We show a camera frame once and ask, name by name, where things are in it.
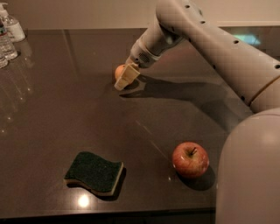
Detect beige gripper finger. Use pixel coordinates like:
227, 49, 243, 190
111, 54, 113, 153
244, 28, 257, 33
114, 63, 140, 90

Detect orange fruit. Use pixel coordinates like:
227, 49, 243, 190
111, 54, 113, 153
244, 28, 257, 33
115, 65, 125, 80

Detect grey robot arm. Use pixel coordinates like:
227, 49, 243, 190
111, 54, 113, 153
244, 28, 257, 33
115, 0, 280, 224

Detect red apple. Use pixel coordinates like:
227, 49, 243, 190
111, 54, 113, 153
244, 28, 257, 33
172, 142, 209, 179

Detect green and yellow sponge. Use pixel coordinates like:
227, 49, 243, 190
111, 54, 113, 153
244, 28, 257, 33
64, 151, 123, 197

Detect white pump sanitizer bottle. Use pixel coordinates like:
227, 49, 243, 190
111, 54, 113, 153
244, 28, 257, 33
0, 3, 25, 43

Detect clear plastic water bottle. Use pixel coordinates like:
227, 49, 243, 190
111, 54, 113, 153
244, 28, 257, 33
0, 20, 18, 60

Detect clear plastic bottle at edge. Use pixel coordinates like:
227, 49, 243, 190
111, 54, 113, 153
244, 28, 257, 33
0, 49, 8, 68

